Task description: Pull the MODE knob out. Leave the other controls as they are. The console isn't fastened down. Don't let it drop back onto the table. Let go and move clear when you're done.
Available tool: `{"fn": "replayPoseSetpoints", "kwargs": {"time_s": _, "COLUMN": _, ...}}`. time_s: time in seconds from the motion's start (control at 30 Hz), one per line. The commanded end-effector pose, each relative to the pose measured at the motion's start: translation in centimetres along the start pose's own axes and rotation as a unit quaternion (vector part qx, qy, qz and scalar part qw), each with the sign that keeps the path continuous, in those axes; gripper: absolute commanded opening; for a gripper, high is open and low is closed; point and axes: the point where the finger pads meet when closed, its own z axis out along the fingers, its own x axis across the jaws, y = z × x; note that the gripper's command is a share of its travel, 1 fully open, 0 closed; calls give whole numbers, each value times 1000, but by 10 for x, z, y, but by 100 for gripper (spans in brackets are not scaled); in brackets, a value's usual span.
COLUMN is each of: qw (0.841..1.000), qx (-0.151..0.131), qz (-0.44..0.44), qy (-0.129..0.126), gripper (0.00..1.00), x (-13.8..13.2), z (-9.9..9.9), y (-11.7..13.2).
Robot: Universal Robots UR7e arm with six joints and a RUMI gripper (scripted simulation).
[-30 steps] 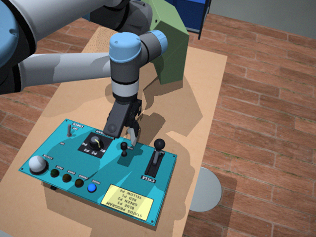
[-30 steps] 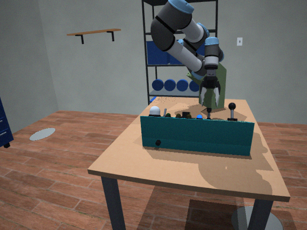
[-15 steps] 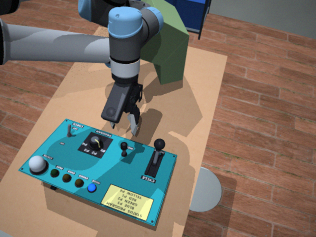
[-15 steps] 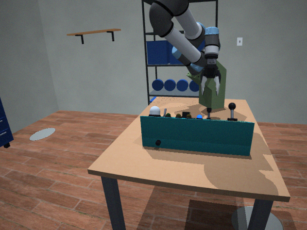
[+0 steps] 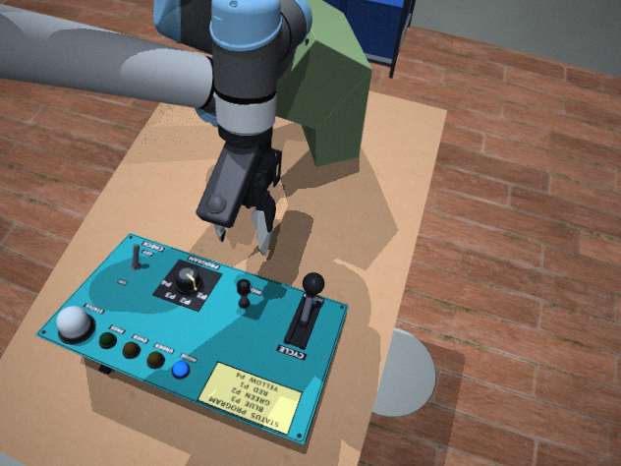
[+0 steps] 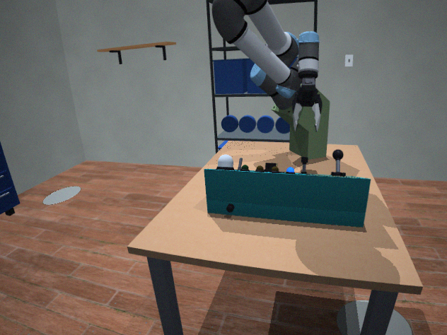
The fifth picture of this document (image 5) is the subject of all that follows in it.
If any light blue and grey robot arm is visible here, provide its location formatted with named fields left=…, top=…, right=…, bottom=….
left=0, top=0, right=312, bottom=228

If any teal control console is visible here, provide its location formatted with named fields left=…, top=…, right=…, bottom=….
left=36, top=233, right=349, bottom=445

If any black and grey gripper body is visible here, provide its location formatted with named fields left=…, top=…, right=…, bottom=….
left=218, top=124, right=282, bottom=208

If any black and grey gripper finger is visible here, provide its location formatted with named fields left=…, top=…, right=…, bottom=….
left=250, top=190, right=276, bottom=256
left=213, top=224, right=226, bottom=242

